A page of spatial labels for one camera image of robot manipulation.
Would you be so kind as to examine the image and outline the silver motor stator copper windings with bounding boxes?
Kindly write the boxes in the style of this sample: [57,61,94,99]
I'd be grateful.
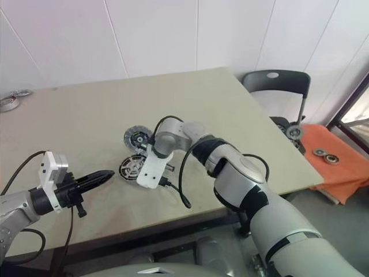
[117,154,145,182]

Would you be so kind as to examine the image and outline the black folding chair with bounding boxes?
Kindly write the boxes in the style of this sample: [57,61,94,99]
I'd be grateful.
[241,69,312,155]

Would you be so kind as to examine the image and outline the black table frame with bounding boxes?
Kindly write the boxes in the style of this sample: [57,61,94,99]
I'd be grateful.
[5,213,248,263]

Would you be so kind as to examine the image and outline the silver spoked wheel black rim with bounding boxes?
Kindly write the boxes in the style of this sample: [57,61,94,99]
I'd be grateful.
[119,156,144,179]

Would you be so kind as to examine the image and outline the grey rounded shape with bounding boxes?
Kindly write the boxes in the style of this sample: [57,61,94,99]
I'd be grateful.
[195,236,228,260]

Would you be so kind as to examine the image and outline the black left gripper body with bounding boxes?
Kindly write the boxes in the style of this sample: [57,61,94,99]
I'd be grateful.
[56,172,88,219]

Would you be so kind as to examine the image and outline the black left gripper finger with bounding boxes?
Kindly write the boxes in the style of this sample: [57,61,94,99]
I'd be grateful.
[79,174,114,192]
[74,169,116,186]

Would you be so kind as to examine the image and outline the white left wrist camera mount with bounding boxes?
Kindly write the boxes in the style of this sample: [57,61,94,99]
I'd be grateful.
[36,151,70,214]

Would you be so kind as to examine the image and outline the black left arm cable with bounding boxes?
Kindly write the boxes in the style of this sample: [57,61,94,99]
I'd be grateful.
[0,151,47,265]

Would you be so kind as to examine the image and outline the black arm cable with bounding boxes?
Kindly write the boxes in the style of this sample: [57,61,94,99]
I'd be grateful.
[0,151,47,265]
[149,115,270,209]

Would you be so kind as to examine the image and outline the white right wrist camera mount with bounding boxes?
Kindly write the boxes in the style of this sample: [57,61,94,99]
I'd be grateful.
[136,144,175,190]

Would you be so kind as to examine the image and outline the thin black cable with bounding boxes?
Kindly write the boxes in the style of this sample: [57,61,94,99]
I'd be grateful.
[59,207,75,271]

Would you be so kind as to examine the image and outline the white flat board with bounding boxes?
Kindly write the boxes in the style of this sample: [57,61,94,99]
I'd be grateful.
[310,186,344,206]

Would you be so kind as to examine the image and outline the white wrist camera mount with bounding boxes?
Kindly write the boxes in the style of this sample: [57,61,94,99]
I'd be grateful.
[136,144,175,190]
[36,151,70,214]

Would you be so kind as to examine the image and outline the orange cloth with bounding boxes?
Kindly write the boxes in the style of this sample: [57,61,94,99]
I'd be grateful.
[299,123,369,206]

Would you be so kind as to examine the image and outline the silver motor end cover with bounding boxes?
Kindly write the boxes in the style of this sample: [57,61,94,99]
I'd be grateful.
[123,123,153,153]

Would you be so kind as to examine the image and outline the silver metal bearing ring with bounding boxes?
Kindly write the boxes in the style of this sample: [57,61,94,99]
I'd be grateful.
[0,96,20,112]

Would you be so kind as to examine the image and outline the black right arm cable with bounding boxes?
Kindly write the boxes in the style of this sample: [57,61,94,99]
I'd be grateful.
[149,115,270,209]

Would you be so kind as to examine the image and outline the dark window frame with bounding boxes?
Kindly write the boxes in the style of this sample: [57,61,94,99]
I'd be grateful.
[325,85,369,139]

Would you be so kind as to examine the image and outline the round dark motor wheel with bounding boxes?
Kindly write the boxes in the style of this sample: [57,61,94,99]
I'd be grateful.
[285,123,303,141]

